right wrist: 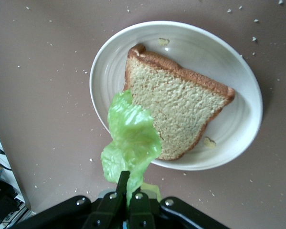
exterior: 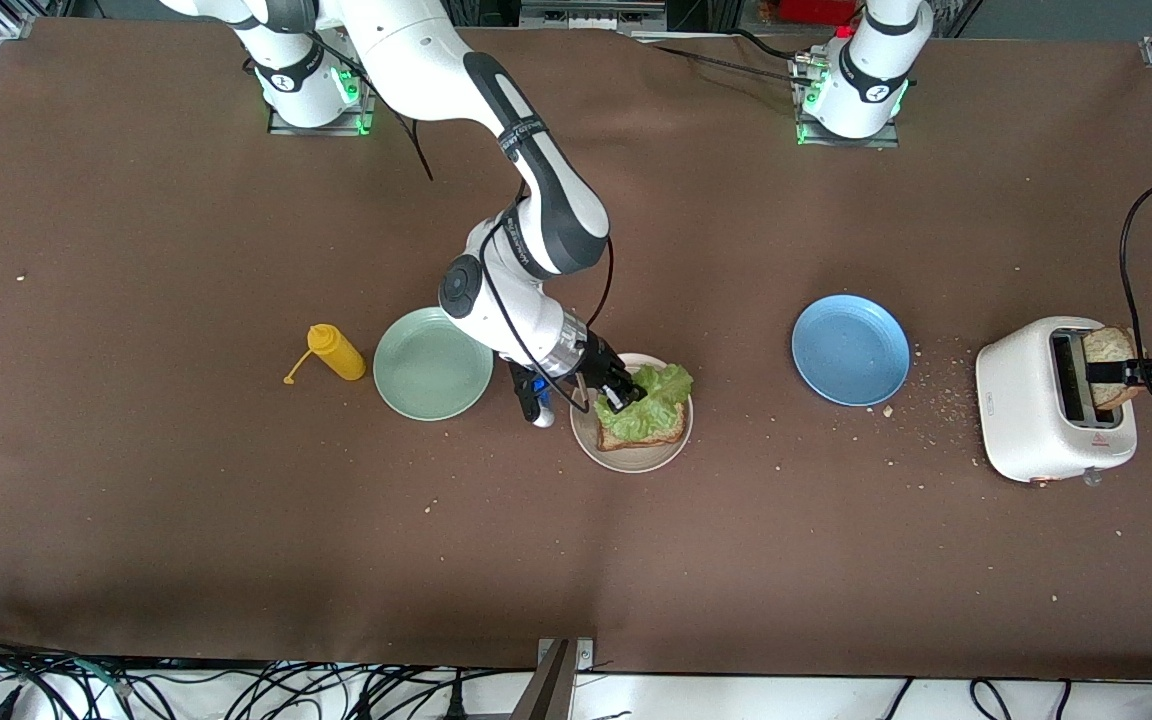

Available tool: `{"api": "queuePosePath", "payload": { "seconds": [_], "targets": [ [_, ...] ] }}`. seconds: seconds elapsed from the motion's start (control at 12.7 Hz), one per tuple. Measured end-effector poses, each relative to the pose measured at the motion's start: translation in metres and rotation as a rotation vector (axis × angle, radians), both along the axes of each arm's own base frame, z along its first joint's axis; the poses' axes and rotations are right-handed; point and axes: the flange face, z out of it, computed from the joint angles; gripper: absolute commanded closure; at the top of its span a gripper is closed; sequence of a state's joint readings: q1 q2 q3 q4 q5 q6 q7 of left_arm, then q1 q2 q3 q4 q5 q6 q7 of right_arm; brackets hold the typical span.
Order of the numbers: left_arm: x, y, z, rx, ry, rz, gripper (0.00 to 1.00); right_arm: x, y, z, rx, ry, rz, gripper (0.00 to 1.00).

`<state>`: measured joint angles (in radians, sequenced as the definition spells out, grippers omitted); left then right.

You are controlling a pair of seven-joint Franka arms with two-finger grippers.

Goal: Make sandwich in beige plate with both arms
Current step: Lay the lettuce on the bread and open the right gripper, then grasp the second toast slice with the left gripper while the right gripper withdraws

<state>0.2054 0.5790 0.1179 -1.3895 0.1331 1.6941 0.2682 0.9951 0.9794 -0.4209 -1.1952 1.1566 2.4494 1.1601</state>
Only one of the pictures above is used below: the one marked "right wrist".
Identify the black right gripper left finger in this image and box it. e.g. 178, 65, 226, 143
13, 171, 130, 229

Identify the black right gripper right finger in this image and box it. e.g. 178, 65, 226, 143
129, 192, 229, 229

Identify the beige plate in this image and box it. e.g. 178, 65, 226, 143
89, 21, 264, 171

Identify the black equipment box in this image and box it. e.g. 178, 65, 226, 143
0, 180, 21, 222

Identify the green lettuce leaf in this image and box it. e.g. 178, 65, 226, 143
100, 89, 162, 208

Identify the brown tablecloth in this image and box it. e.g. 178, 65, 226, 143
0, 0, 286, 229

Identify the brown bread slice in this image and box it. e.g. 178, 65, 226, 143
123, 42, 236, 161

